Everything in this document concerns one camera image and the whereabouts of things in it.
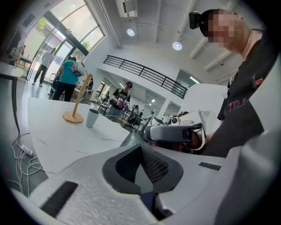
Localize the person's right hand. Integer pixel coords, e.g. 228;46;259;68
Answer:
188;133;202;150

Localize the coat rack with bags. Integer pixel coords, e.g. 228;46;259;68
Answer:
5;26;28;66

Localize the grey table with black legs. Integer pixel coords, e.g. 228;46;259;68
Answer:
0;62;24;134

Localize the gold wire chair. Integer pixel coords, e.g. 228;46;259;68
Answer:
105;114;132;131

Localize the wooden mug tree stand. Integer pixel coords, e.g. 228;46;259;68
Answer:
62;69;93;124

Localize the dark wall sign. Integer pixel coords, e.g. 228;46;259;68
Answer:
22;14;36;27

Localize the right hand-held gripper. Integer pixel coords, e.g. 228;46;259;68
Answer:
144;109;207;155

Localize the ceiling air conditioner unit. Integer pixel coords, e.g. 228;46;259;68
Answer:
115;0;138;18

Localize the black balcony railing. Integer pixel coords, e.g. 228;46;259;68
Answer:
103;54;188;100

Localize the black office chair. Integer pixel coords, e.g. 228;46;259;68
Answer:
127;105;143;132

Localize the tangle of white cables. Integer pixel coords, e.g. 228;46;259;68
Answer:
11;135;44;198

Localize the white round backpack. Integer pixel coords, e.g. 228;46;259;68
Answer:
71;60;86;77

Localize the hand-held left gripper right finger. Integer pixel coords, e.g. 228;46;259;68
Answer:
140;131;281;225

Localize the person's head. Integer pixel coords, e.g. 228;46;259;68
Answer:
201;8;252;62

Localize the white power strip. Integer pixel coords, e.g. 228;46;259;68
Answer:
21;145;34;157

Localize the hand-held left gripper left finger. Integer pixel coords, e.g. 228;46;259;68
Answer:
12;144;159;225

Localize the glass door and window front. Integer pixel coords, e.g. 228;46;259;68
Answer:
24;0;106;82

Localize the pale plastic cup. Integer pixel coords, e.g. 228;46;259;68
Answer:
85;109;100;129

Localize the black head-mounted camera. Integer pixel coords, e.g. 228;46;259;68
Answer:
189;11;203;30

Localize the person's black printed t-shirt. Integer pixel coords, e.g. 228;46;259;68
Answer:
201;28;277;158

